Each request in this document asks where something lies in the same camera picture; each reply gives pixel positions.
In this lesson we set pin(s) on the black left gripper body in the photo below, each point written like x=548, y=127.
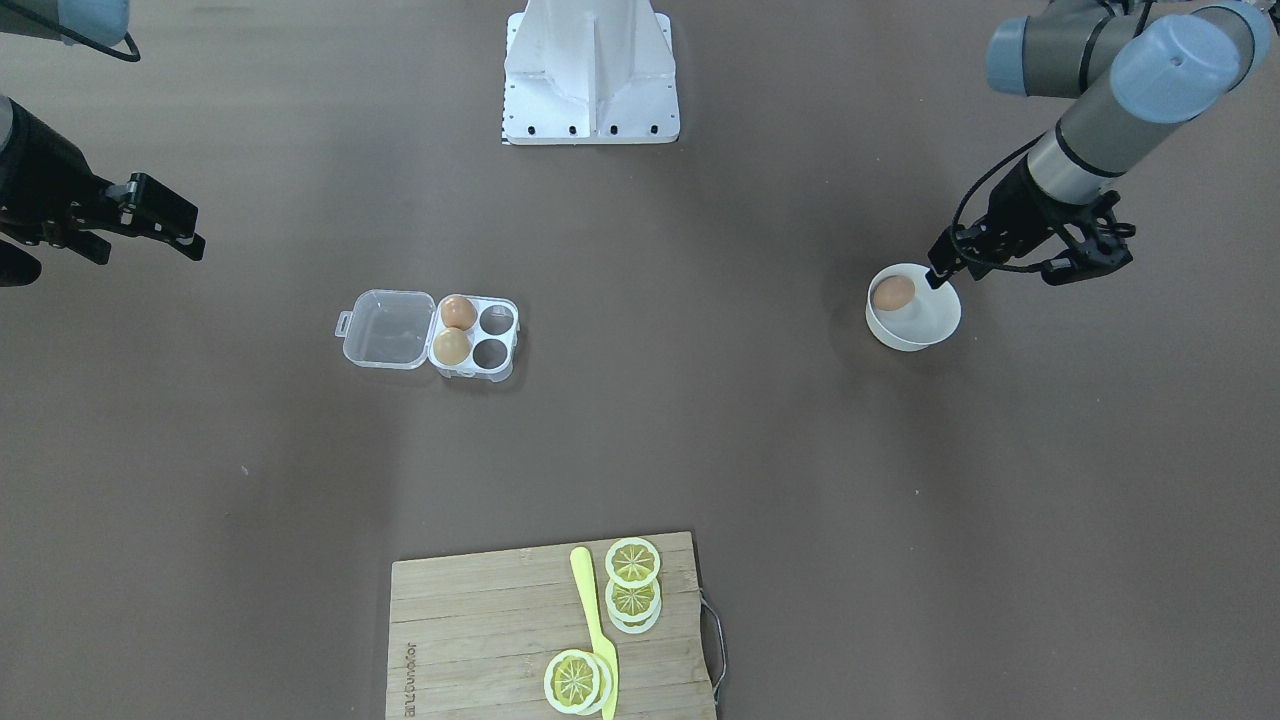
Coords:
x=1020, y=207

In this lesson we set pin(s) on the yellow plastic knife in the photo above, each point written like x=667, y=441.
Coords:
x=584, y=577

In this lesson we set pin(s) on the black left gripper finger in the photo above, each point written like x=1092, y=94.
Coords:
x=954, y=252

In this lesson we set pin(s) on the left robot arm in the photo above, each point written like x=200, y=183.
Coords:
x=1131, y=80

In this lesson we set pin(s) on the white camera post base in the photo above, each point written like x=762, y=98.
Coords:
x=589, y=73

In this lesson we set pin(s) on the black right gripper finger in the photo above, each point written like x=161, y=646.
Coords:
x=148, y=208
x=92, y=247

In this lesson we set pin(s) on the brown egg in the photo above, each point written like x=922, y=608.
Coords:
x=451, y=347
x=458, y=312
x=892, y=293

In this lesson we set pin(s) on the white bowl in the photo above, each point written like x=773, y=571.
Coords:
x=931, y=318

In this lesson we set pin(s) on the wooden cutting board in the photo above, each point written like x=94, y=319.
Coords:
x=470, y=636

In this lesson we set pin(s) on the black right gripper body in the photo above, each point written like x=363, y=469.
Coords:
x=45, y=172

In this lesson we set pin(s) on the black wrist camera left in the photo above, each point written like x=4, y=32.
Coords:
x=1096, y=243

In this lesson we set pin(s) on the clear plastic egg box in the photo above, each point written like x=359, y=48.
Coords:
x=395, y=329

